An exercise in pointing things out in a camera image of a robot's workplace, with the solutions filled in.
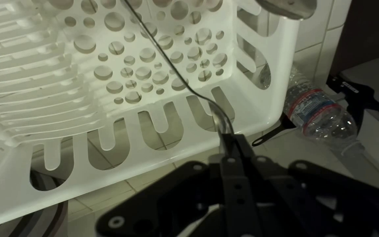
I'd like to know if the black pan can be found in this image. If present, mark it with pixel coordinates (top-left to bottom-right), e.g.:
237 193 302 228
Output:
252 120 295 146

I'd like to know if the clear plastic water bottle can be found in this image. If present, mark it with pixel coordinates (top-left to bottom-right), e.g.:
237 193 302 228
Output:
285 66 359 142

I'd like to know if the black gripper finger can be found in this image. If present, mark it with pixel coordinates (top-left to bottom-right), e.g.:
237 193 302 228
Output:
220 134 261 237
235 134 257 163

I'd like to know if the large silver spoon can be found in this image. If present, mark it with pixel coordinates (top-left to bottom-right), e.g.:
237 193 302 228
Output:
256 0 318 20

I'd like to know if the small silver spoon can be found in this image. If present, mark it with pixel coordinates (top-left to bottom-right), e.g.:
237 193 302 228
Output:
123 0 235 134

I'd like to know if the white dish rack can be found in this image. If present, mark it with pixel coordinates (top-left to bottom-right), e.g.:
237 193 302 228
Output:
0 0 299 224

